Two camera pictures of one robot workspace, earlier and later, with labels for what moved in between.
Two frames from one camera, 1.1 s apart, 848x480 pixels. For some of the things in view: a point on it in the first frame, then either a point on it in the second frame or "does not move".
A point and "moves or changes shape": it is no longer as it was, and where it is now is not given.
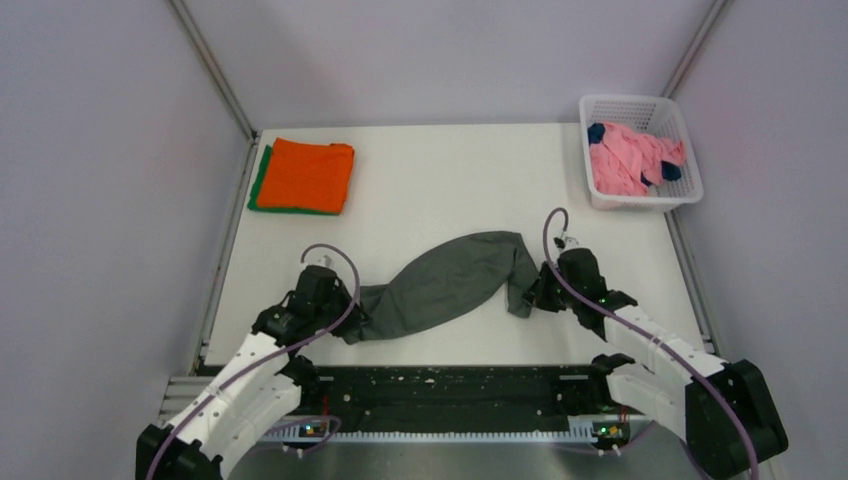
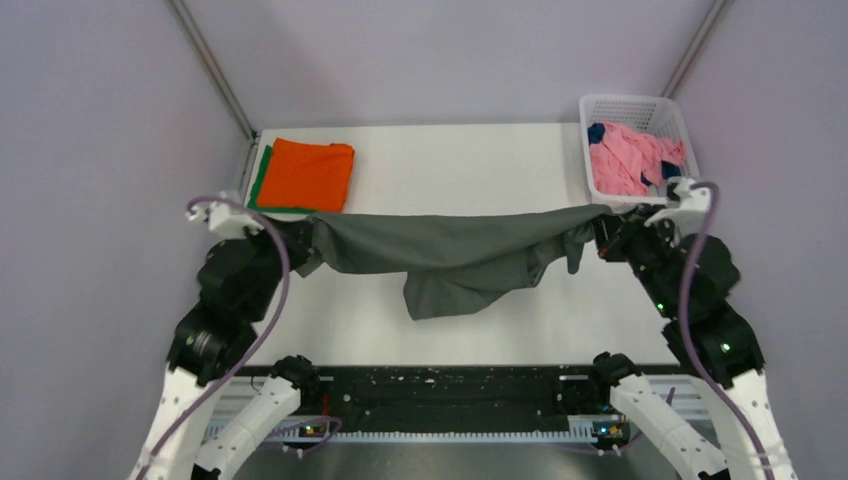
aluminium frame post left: [213, 69] does not move
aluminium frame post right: [693, 49] does not move
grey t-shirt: [448, 286] moves or changes shape
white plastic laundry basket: [650, 115] does not move
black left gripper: [358, 319] -> [299, 235]
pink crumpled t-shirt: [622, 159] does not move
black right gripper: [538, 295] -> [614, 230]
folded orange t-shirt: [306, 175] does not move
